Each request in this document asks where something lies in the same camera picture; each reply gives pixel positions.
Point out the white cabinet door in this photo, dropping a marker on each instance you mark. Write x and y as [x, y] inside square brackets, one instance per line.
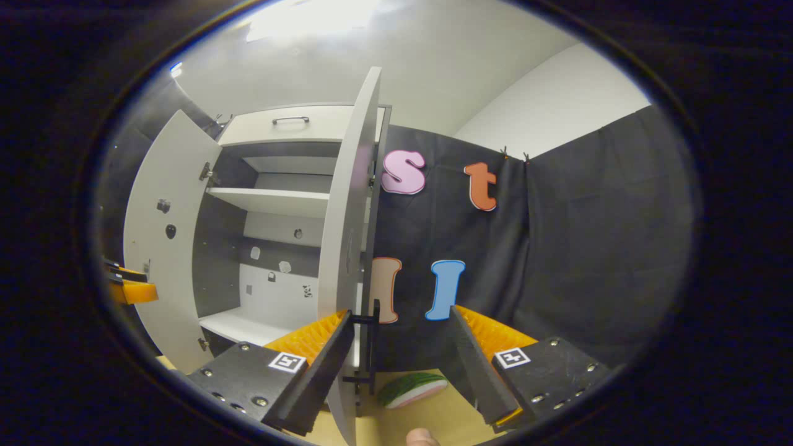
[344, 235]
[164, 279]

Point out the watermelon slice toy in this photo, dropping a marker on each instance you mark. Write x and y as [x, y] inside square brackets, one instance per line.
[412, 390]

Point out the ceiling light panel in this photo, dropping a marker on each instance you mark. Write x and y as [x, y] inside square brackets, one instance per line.
[310, 18]

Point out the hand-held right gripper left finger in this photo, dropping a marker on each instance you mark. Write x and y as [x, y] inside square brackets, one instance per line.
[322, 371]

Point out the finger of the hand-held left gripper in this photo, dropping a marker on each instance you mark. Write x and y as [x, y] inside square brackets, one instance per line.
[127, 272]
[136, 292]

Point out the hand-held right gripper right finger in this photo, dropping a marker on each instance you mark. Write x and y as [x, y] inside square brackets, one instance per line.
[477, 365]

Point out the white drawer front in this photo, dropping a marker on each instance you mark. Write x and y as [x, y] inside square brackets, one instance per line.
[248, 127]

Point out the wide white cabinet shelf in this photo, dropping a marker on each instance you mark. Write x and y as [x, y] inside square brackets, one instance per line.
[272, 201]

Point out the white and grey cabinet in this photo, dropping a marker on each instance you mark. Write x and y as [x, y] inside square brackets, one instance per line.
[217, 266]

